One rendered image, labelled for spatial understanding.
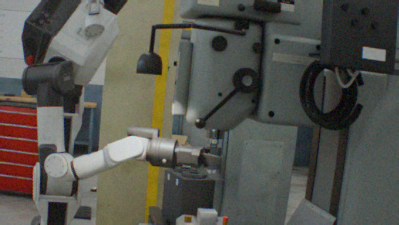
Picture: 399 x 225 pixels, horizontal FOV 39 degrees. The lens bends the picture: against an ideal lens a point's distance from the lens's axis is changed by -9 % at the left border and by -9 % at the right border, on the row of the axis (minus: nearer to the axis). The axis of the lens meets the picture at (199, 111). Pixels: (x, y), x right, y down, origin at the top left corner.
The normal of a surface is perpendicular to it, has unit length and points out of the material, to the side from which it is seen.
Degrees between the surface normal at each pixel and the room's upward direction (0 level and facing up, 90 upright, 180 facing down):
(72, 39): 58
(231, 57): 90
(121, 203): 90
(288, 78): 90
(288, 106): 90
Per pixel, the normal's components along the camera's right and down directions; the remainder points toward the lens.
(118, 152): -0.12, -0.17
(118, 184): 0.16, 0.07
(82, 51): 0.36, -0.46
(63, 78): 0.96, -0.04
